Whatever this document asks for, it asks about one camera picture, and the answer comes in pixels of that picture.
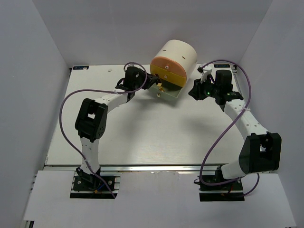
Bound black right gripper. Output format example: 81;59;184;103
188;75;220;101

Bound yellow drawer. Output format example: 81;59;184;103
150;65;187;87

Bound grey bottom drawer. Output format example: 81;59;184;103
148;79;182;102

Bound orange top drawer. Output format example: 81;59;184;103
150;57;187;77

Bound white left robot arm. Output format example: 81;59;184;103
75;66;161;190

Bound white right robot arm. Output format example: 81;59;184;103
189;68;282;190

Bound cream cylindrical drawer organizer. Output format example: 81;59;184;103
155;39;197;76

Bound blue right corner label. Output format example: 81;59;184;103
213;64;230;68

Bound blue corner label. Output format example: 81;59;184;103
72;66;89;70
213;64;230;68

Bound blue left corner label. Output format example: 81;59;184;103
72;66;89;70

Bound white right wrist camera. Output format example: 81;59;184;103
197;63;212;83

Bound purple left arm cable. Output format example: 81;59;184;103
59;62;148;199

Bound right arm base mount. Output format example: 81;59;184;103
193;166;245;202

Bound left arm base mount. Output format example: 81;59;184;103
70;167;120;200

